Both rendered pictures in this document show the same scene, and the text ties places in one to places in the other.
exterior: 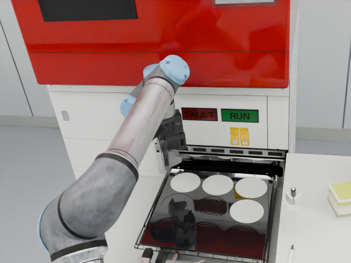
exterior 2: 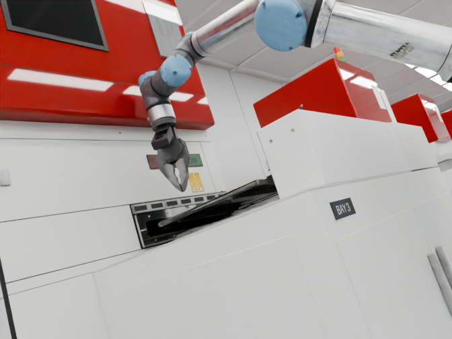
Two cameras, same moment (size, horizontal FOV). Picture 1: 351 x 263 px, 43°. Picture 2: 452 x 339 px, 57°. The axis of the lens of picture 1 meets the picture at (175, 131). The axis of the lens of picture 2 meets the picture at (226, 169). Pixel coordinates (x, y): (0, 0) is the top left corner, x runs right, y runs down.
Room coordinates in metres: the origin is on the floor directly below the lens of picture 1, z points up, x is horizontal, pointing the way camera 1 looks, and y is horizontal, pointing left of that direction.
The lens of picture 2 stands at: (0.68, 1.09, 0.77)
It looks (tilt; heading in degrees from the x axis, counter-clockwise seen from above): 11 degrees up; 287
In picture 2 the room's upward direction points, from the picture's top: 18 degrees counter-clockwise
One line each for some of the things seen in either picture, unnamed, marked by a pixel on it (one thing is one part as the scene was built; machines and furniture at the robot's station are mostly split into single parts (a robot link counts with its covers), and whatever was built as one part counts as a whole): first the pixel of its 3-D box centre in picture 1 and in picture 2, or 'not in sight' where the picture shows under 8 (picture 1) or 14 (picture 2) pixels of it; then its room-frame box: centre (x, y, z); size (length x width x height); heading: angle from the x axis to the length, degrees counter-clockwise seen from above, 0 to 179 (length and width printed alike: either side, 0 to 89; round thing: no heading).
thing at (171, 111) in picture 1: (162, 108); (161, 117); (1.14, 0.03, 1.19); 0.08 x 0.08 x 0.05
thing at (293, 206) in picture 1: (293, 207); not in sight; (0.82, -0.27, 1.03); 0.06 x 0.04 x 0.13; 160
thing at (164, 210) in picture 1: (211, 208); (244, 198); (1.01, -0.07, 0.90); 0.34 x 0.34 x 0.01; 70
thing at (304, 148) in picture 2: not in sight; (348, 154); (0.69, 0.11, 0.89); 0.55 x 0.09 x 0.14; 70
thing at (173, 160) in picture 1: (172, 162); (185, 175); (1.12, 0.02, 1.01); 0.06 x 0.03 x 0.09; 100
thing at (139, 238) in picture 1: (154, 203); (204, 205); (1.07, 0.10, 0.90); 0.37 x 0.01 x 0.01; 160
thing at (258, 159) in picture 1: (219, 166); (192, 220); (1.21, -0.13, 0.89); 0.44 x 0.02 x 0.10; 70
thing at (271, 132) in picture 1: (165, 131); (135, 189); (1.28, 0.03, 1.02); 0.81 x 0.03 x 0.40; 70
